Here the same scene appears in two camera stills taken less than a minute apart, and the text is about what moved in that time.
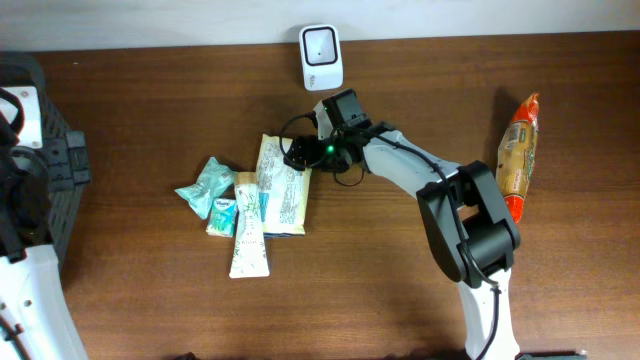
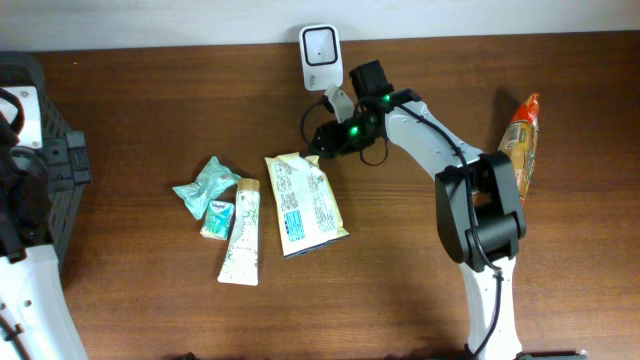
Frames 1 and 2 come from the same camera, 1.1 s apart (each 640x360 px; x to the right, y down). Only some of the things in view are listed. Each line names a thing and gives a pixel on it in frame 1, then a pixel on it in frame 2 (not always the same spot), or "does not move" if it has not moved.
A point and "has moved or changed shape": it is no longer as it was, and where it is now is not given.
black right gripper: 313,159 to 334,141
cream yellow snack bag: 285,189 to 306,206
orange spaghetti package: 516,156 does not move
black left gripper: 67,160 does not move
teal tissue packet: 222,218 does not move
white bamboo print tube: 248,256 has moved or changed shape
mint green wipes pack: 214,178 does not move
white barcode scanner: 321,57 does not move
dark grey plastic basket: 65,150 does not move
